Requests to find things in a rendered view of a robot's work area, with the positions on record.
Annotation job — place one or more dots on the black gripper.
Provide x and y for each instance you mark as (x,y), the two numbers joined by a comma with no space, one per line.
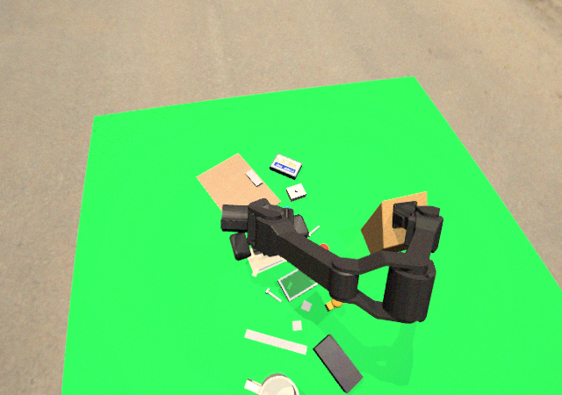
(241,248)

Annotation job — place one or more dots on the cream inspection card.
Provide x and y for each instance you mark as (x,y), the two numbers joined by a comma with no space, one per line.
(259,263)

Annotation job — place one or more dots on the beige mug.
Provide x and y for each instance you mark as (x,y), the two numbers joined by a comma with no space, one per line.
(274,384)

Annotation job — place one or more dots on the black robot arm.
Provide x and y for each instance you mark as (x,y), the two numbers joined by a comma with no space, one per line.
(410,277)

